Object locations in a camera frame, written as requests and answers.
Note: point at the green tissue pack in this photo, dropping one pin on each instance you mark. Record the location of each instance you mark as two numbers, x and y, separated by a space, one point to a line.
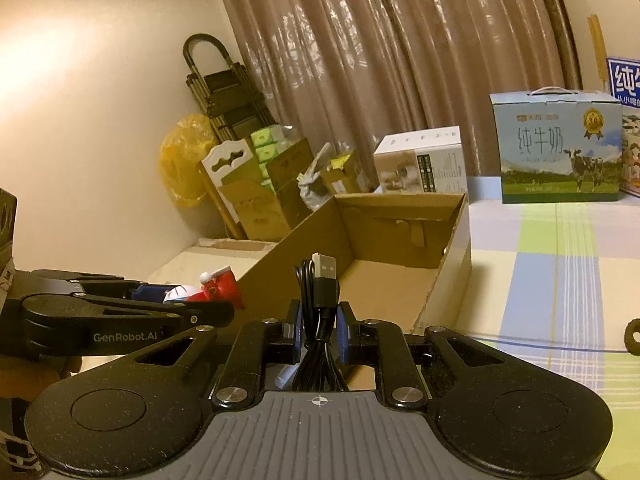
266 153
268 169
265 137

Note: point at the black folding step ladder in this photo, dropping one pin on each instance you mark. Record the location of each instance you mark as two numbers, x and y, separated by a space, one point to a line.
220 90

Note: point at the light blue milk carton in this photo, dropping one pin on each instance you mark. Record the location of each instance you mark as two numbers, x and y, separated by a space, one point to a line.
550 150

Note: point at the brown cardboard box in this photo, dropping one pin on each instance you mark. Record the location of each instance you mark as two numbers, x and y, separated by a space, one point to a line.
395 285

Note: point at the small open brown carton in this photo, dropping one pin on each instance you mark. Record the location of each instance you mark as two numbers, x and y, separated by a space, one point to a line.
342 175

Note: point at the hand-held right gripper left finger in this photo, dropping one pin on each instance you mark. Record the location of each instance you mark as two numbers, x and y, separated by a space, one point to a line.
295 332

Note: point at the brown patterned curtain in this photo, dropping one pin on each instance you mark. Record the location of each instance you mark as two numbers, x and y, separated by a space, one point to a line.
400 60

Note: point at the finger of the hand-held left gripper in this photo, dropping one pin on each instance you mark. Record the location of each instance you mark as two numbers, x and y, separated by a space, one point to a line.
145 290
150 311

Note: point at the brown carton of tissue packs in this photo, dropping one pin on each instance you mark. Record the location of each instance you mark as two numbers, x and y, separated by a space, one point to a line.
292 185

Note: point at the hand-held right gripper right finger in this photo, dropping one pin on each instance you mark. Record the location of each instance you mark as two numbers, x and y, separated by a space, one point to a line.
343 332

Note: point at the white appliance box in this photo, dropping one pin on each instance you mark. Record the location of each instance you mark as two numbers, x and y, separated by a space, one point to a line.
425 165

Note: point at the dark blue milk carton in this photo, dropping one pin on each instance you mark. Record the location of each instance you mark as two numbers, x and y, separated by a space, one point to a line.
627 110

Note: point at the red white toy car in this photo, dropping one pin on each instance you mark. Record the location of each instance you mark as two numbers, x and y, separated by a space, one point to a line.
220 287

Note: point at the yellow plastic bag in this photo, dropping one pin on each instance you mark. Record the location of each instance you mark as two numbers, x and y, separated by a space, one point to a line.
182 160

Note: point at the crumpled grey plastic bag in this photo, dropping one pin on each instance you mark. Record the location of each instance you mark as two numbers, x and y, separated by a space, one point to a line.
312 187

